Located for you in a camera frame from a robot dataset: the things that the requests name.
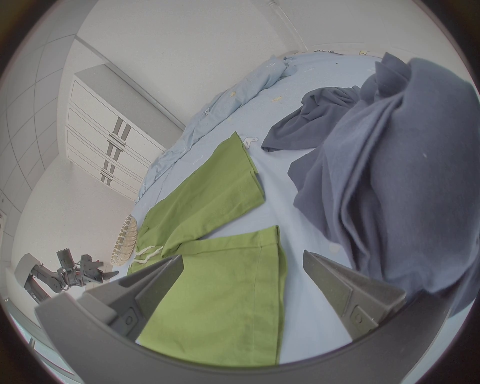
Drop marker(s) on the dark blue garment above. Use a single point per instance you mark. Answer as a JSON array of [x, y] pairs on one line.
[[393, 168]]

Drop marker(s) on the bed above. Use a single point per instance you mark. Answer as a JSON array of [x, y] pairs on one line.
[[273, 165]]

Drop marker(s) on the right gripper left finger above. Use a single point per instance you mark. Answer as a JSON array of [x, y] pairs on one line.
[[150, 288]]

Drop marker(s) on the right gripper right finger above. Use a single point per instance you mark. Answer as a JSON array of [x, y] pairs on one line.
[[348, 292]]

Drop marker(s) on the round woven basket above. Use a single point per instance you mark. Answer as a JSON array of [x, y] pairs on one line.
[[125, 243]]

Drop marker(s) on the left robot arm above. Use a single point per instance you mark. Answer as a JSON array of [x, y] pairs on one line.
[[28, 268]]

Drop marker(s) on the pale blue quilt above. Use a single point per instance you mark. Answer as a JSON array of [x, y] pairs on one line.
[[195, 123]]

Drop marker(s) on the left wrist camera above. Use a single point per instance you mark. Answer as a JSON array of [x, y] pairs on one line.
[[64, 258]]

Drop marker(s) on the green shorts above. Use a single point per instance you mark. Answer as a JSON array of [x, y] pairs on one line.
[[210, 300]]

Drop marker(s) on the white wardrobe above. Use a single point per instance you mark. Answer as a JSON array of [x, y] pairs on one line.
[[97, 123]]

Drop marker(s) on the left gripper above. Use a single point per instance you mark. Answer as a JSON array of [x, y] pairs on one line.
[[87, 270]]

